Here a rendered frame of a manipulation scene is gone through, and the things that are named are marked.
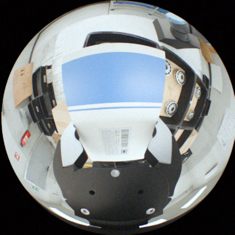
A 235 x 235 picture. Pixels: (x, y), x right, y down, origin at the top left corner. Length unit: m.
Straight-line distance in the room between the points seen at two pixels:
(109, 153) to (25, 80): 2.59
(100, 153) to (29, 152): 2.74
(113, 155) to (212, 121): 3.52
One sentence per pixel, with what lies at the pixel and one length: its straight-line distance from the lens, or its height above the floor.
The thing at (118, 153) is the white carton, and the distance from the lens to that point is 0.15.
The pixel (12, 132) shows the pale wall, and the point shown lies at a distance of 2.60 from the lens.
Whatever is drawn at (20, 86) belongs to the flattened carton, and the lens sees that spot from 2.55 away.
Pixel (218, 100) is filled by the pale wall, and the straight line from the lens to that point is 3.48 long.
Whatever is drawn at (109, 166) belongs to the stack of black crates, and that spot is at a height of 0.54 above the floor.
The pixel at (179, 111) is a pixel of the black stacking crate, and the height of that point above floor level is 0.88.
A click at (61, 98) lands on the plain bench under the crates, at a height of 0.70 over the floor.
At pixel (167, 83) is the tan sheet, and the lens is 0.49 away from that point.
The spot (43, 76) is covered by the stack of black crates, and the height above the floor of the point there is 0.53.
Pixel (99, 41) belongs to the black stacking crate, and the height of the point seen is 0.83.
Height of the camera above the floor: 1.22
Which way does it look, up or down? 58 degrees down
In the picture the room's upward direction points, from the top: 175 degrees clockwise
